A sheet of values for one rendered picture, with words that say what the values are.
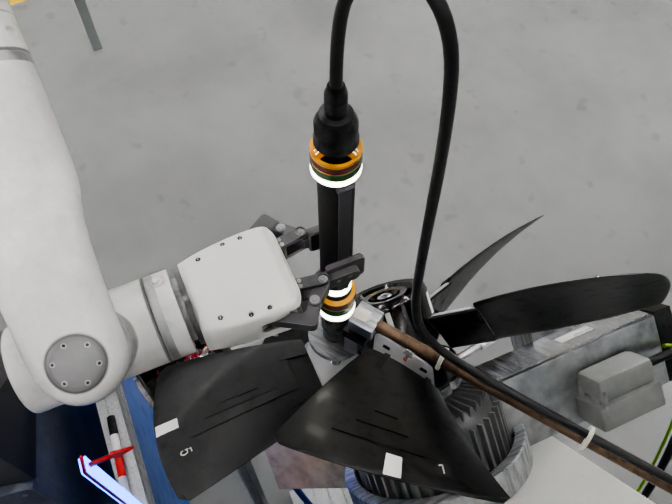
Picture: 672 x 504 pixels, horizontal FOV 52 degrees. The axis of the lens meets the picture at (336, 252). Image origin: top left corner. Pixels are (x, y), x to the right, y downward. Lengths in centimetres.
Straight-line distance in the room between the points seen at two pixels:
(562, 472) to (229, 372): 47
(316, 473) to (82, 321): 63
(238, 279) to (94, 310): 15
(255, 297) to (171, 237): 189
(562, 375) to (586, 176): 178
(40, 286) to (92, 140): 233
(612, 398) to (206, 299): 62
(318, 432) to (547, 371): 46
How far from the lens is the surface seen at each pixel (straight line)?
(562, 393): 107
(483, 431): 94
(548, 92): 302
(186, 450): 94
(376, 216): 250
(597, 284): 85
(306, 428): 68
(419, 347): 76
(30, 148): 64
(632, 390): 107
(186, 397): 98
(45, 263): 57
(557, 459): 103
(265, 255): 66
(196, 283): 65
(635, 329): 112
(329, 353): 84
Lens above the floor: 206
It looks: 59 degrees down
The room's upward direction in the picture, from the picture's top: straight up
